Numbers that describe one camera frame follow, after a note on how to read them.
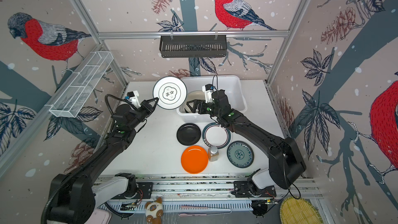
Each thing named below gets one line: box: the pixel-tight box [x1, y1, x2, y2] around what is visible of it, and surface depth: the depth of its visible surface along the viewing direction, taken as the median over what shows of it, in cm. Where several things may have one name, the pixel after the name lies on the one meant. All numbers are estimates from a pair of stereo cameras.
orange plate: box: [180, 145, 209, 175], surface depth 84 cm
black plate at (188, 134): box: [176, 122, 202, 146], surface depth 94 cm
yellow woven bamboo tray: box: [279, 196, 324, 224], surface depth 68 cm
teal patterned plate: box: [226, 140, 255, 169], surface depth 87 cm
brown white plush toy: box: [145, 196, 164, 224], surface depth 68 cm
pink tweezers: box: [178, 205, 233, 217], surface depth 70 cm
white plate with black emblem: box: [152, 76, 188, 110], surface depth 81 cm
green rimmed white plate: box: [202, 122, 232, 149], surface depth 94 cm
